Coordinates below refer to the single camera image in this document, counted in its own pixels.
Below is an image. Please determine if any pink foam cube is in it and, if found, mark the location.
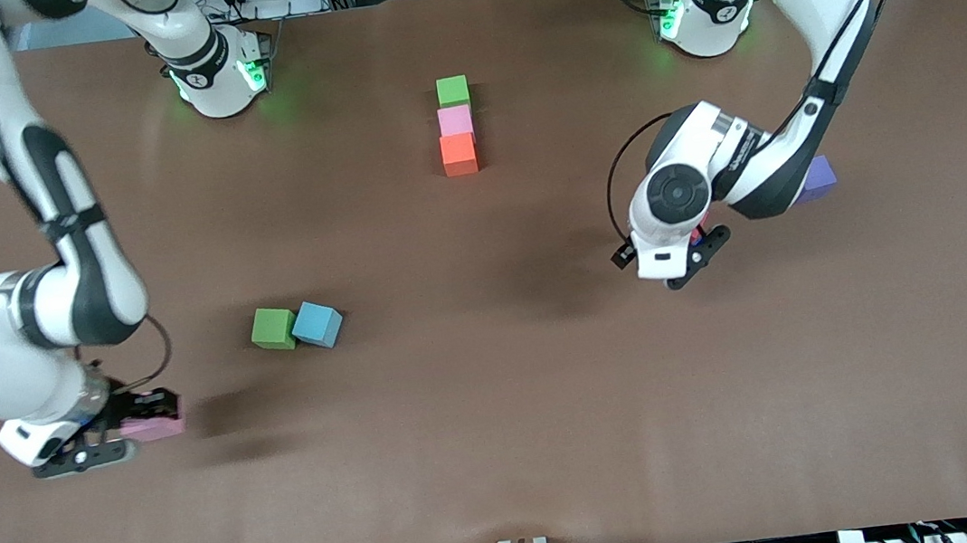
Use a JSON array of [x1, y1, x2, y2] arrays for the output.
[[116, 395, 188, 445], [437, 104, 476, 138]]

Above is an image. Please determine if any orange foam cube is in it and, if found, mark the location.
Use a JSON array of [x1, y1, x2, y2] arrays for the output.
[[438, 132, 481, 178]]

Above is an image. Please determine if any green foam cube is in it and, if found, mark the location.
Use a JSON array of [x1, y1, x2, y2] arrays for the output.
[[248, 304, 300, 354], [435, 74, 472, 110]]

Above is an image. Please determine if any blue foam cube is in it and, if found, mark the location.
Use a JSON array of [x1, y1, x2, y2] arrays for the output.
[[288, 298, 346, 353]]

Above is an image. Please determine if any purple foam cube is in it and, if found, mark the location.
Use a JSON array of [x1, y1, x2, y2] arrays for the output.
[[797, 154, 840, 206]]

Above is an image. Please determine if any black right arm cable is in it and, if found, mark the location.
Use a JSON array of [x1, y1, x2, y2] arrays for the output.
[[0, 0, 177, 409]]

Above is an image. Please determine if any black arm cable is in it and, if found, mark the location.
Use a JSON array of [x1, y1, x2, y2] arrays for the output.
[[0, 0, 177, 409], [584, 0, 960, 249]]

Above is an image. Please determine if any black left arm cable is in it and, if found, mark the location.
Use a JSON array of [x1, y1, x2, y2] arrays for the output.
[[584, 0, 960, 249]]

